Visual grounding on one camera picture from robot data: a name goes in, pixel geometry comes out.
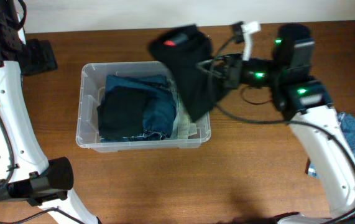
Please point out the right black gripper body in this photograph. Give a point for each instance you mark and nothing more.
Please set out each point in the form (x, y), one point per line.
(234, 80)

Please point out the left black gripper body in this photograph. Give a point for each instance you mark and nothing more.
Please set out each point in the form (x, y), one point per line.
(36, 60)

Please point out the black garment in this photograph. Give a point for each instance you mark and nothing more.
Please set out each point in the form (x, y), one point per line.
(180, 50)
(121, 113)

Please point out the light grey jeans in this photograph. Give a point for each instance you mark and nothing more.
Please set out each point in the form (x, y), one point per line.
(183, 127)

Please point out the dark blue jeans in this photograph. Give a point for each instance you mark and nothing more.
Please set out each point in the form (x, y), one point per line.
(160, 110)

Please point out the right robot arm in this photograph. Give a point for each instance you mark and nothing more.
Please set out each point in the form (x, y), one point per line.
(303, 102)

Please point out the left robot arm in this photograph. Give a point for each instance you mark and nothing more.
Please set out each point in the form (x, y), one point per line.
(26, 174)

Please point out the clear plastic storage bin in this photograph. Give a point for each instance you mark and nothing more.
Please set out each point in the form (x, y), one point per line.
(93, 79)

